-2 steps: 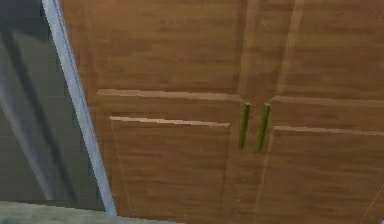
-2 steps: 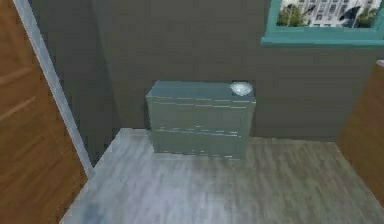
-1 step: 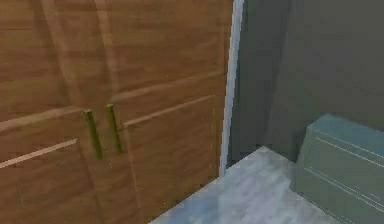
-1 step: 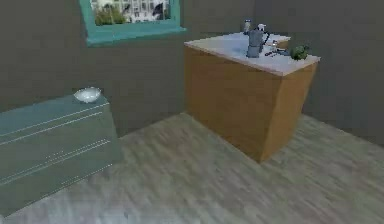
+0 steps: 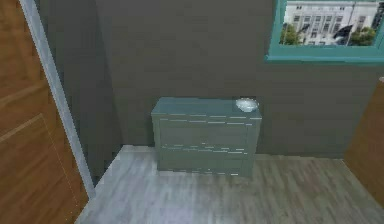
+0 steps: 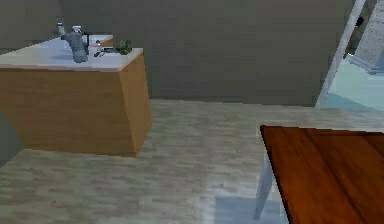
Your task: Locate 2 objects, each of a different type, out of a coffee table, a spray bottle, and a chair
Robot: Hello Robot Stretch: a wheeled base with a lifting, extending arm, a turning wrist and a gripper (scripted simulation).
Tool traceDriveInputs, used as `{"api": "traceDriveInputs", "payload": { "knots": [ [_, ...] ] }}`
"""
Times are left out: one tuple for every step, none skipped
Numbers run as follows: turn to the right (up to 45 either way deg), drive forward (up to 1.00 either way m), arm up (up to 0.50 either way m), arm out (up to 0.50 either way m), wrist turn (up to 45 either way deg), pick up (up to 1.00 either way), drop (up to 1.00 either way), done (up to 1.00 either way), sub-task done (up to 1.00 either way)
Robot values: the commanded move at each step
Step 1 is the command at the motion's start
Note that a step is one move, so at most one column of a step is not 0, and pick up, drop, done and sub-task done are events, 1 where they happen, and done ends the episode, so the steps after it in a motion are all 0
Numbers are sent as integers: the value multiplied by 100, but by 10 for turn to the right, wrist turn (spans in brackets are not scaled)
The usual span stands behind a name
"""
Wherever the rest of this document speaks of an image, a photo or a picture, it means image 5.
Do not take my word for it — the grey-green chest of drawers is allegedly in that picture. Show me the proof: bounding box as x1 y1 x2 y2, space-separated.
150 96 263 178

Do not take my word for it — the white round dish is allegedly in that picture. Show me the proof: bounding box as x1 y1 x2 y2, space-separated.
235 97 260 113

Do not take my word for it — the teal framed window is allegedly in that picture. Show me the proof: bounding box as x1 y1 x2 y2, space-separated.
264 0 384 64

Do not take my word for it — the brown wooden room door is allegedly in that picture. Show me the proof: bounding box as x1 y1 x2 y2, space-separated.
0 0 97 224

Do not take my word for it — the brown wooden cupboard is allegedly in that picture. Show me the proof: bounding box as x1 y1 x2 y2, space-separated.
343 76 384 208

